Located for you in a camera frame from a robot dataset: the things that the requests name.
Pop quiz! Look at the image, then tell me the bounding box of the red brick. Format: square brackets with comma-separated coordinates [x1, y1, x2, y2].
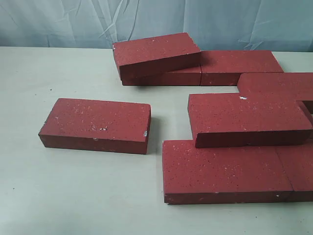
[38, 98, 151, 154]
[112, 32, 201, 80]
[188, 93, 313, 148]
[237, 72, 313, 113]

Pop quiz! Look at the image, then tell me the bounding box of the red brick top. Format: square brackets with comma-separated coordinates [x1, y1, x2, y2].
[112, 32, 201, 80]

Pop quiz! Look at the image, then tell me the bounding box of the back left base brick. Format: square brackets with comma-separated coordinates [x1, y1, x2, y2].
[122, 66, 201, 86]

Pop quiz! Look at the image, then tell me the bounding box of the front left base brick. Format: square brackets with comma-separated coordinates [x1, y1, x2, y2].
[162, 140, 293, 205]

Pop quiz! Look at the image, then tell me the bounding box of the back right base brick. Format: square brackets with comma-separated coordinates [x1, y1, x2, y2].
[200, 50, 283, 86]

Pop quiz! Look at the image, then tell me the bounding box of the front right base brick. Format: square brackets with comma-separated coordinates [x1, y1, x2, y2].
[276, 141, 313, 202]

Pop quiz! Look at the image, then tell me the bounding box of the hidden centre base brick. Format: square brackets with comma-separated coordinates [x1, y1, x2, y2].
[297, 101, 313, 124]

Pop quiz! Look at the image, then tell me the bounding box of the pale blue backdrop cloth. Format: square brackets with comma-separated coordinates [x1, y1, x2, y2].
[0, 0, 313, 52]

